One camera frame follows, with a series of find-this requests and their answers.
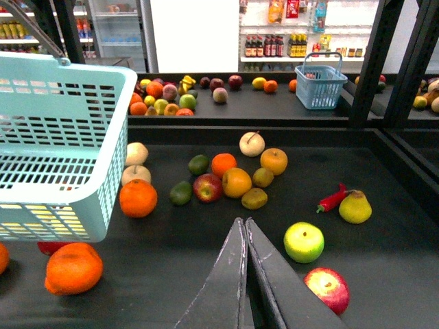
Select green lime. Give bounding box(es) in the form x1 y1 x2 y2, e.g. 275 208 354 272
169 181 192 206
188 154 210 176

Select brown kiwi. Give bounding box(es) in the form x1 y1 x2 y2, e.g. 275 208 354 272
241 188 268 210
252 167 274 188

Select large orange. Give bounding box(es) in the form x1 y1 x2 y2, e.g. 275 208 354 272
119 179 158 218

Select green lime middle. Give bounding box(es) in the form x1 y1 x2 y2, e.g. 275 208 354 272
169 181 192 206

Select yellow green pear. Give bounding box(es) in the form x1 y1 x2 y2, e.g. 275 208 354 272
339 190 372 224

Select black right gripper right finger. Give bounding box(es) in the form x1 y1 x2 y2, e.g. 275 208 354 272
245 218 346 328

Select red apple front right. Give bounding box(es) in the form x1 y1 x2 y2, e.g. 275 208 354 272
303 267 351 315

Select white pear lower left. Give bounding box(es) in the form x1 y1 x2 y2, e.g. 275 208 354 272
121 164 152 186

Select green apple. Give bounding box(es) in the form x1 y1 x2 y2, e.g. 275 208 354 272
283 221 324 264

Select drinks shelf left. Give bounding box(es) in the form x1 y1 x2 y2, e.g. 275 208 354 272
1 1 98 62

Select white wall product shelf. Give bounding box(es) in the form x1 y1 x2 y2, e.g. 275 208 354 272
238 1 378 73

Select yellow orange fruit centre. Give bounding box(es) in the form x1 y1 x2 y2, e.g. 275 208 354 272
222 167 252 199

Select light blue shopping basket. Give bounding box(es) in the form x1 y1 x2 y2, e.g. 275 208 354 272
1 1 137 243

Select green lime upper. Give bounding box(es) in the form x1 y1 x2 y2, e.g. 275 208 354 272
188 154 210 176

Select small blue basket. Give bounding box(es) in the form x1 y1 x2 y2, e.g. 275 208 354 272
295 51 348 110

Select orange at left edge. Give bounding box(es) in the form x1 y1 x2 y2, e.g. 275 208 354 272
0 243 10 274

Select white pear with stem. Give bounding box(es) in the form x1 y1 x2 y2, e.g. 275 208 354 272
239 131 265 157

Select red apple left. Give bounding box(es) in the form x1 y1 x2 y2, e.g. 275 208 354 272
37 241 71 256

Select far fruit pile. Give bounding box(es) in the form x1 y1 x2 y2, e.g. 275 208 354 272
128 75 198 116

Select red chili pepper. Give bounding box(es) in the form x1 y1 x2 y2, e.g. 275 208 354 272
316 183 347 213

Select black metal shelf rack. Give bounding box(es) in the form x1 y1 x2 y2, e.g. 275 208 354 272
34 0 439 329

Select brown kiwi lower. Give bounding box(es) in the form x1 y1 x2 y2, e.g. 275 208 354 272
241 188 268 210

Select yellow orange mango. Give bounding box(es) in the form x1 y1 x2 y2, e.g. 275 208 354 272
45 243 104 295

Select red apple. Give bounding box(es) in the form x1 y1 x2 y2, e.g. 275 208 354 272
37 241 71 256
193 173 223 204
303 267 351 315

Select red apple middle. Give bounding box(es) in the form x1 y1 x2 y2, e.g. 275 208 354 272
193 173 223 204

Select white pear upper left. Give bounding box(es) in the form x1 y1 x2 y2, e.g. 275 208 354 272
125 142 149 167

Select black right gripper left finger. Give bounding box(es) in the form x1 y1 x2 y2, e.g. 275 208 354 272
174 217 248 328

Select brown kiwi upper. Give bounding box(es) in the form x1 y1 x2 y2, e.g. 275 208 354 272
252 167 274 188

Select small orange tangerine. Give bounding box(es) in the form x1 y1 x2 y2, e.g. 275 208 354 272
211 153 237 179

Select yellow orange pear back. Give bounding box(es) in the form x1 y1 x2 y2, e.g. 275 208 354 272
260 148 288 175

